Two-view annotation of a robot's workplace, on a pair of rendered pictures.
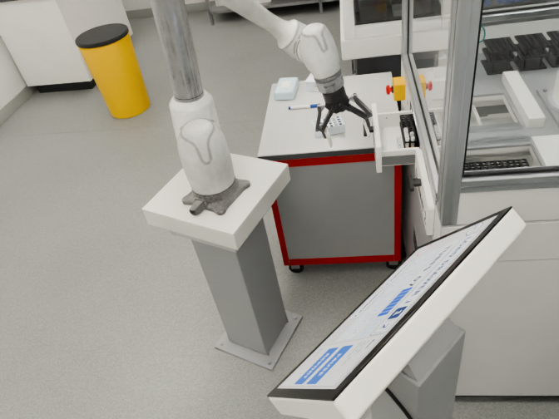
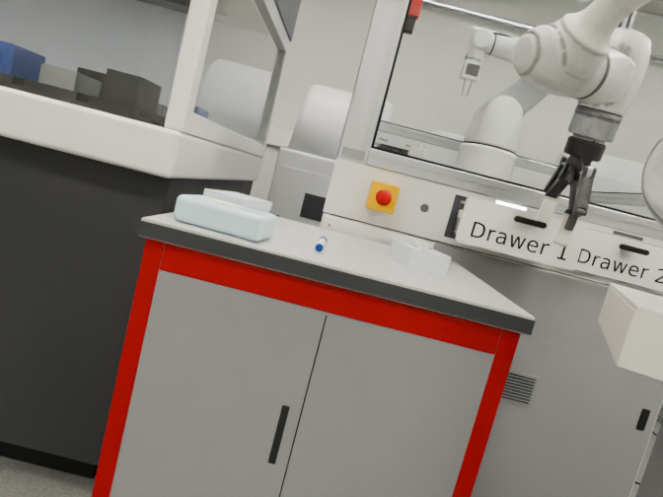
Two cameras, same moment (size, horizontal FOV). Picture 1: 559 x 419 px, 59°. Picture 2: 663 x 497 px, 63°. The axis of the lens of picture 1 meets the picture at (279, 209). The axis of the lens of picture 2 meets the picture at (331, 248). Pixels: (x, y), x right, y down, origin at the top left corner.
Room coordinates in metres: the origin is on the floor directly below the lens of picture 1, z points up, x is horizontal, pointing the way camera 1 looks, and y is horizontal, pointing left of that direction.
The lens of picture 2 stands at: (2.15, 0.76, 0.88)
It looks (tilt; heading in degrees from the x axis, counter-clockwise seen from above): 7 degrees down; 257
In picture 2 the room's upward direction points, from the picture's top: 14 degrees clockwise
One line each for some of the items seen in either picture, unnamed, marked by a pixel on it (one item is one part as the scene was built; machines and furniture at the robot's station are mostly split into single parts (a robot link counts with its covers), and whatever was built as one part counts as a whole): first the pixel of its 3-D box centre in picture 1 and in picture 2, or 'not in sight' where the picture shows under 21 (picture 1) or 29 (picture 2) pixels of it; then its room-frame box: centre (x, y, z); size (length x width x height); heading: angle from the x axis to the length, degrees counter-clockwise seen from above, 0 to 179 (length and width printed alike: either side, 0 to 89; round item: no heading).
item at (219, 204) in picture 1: (211, 190); not in sight; (1.35, 0.22, 0.86); 0.22 x 0.18 x 0.06; 141
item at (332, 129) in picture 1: (328, 125); (418, 255); (1.74, -0.27, 0.78); 0.12 x 0.08 x 0.04; 90
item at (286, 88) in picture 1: (286, 88); (226, 217); (2.13, -0.15, 0.78); 0.15 x 0.10 x 0.04; 161
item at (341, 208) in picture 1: (336, 178); (296, 415); (1.89, -0.31, 0.38); 0.62 x 0.58 x 0.76; 168
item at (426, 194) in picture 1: (423, 189); (622, 259); (1.12, -0.44, 0.87); 0.29 x 0.02 x 0.11; 168
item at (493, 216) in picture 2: (376, 136); (520, 234); (1.45, -0.39, 0.87); 0.29 x 0.02 x 0.11; 168
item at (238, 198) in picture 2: (321, 82); (237, 208); (2.11, -0.31, 0.79); 0.13 x 0.09 x 0.05; 61
